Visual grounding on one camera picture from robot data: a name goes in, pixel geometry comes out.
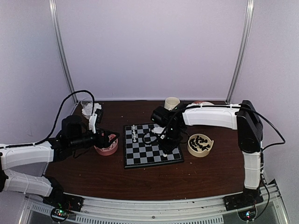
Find aluminium frame post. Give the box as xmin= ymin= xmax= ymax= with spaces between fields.
xmin=49 ymin=0 xmax=75 ymax=93
xmin=226 ymin=0 xmax=255 ymax=104

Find cream ribbed mug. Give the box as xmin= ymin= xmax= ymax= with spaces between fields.
xmin=164 ymin=97 xmax=180 ymax=111

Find black chess pieces pile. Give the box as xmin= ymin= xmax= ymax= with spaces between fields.
xmin=189 ymin=135 xmax=210 ymax=152

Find cream bowl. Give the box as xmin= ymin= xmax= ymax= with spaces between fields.
xmin=187 ymin=133 xmax=214 ymax=158

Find left aluminium frame post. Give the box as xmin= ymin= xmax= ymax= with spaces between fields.
xmin=49 ymin=0 xmax=75 ymax=93

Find white chess pieces pile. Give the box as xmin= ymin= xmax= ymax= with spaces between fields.
xmin=101 ymin=140 xmax=117 ymax=151

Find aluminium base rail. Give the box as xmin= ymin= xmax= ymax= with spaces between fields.
xmin=17 ymin=183 xmax=290 ymax=224

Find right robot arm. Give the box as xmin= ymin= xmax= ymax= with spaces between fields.
xmin=151 ymin=100 xmax=263 ymax=206

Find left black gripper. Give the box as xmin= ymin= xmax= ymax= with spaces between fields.
xmin=70 ymin=126 xmax=120 ymax=150

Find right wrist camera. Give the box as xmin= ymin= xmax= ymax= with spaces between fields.
xmin=151 ymin=126 xmax=165 ymax=135

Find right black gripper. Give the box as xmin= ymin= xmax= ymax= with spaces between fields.
xmin=157 ymin=126 xmax=184 ymax=154

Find clear glass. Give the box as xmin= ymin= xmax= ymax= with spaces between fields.
xmin=80 ymin=97 xmax=93 ymax=114

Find black white chess board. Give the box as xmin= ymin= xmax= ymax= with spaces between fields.
xmin=123 ymin=124 xmax=184 ymax=169

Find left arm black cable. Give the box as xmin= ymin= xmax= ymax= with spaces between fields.
xmin=35 ymin=90 xmax=96 ymax=147

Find patterned saucer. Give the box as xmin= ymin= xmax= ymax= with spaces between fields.
xmin=193 ymin=101 xmax=214 ymax=105

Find right aluminium frame post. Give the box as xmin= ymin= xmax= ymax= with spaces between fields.
xmin=226 ymin=0 xmax=255 ymax=104

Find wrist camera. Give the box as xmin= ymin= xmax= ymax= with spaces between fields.
xmin=151 ymin=126 xmax=165 ymax=135
xmin=88 ymin=109 xmax=103 ymax=133

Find pink bowl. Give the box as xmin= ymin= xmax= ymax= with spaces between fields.
xmin=94 ymin=139 xmax=118 ymax=156

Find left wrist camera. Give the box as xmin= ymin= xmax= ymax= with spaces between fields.
xmin=88 ymin=109 xmax=103 ymax=133

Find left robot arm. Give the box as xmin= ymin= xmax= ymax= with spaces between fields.
xmin=0 ymin=115 xmax=120 ymax=208

